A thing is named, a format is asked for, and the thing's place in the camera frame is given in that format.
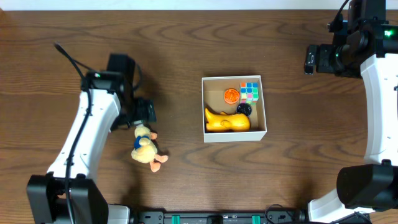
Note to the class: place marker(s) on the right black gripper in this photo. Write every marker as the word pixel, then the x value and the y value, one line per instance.
pixel 324 66

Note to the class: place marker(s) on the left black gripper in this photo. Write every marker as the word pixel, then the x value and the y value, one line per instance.
pixel 146 111

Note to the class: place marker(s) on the yellow plush duck toy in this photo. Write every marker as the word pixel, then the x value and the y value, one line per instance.
pixel 145 150

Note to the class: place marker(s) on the orange rubber dinosaur toy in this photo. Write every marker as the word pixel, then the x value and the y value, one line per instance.
pixel 226 122

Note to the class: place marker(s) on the orange round container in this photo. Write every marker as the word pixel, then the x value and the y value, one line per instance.
pixel 231 96

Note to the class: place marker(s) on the white cardboard box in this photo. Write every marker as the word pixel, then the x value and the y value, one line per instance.
pixel 213 89

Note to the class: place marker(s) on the multicoloured puzzle cube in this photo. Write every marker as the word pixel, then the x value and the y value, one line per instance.
pixel 249 93

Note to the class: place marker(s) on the black round container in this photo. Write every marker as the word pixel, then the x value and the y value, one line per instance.
pixel 244 108

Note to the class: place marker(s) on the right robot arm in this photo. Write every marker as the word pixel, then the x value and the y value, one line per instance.
pixel 371 187

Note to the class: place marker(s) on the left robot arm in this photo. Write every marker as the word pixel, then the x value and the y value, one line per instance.
pixel 67 193

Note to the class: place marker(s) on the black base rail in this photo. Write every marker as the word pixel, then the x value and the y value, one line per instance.
pixel 270 216

